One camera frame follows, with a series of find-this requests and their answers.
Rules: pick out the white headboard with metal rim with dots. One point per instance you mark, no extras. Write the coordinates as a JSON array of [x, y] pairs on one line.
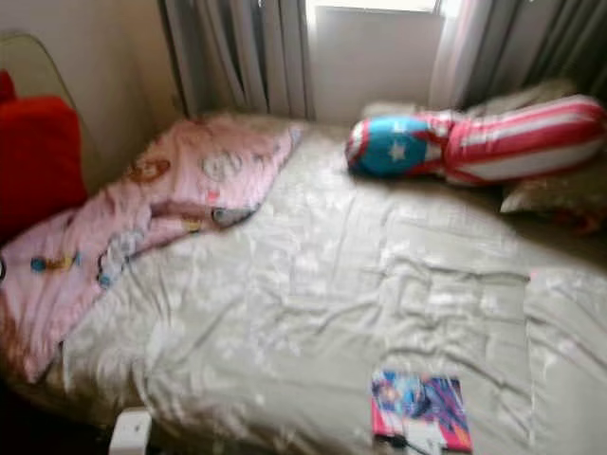
[[43, 66]]

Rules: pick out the bed with beige floral sheet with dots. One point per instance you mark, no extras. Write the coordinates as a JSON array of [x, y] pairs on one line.
[[322, 284]]

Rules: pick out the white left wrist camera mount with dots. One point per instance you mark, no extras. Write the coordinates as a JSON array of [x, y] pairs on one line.
[[131, 434]]

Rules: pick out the colourful comic book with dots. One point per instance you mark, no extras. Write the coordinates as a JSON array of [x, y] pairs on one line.
[[422, 408]]

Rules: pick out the star and stripes bolster pillow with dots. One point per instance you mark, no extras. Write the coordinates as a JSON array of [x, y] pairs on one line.
[[503, 142]]

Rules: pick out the pink cartoon print blanket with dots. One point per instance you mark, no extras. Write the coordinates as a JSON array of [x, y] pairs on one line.
[[180, 175]]

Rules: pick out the red pillow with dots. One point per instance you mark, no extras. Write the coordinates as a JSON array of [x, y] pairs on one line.
[[8, 87], [38, 161]]

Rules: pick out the bright window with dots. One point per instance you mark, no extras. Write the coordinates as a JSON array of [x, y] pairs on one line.
[[375, 5]]

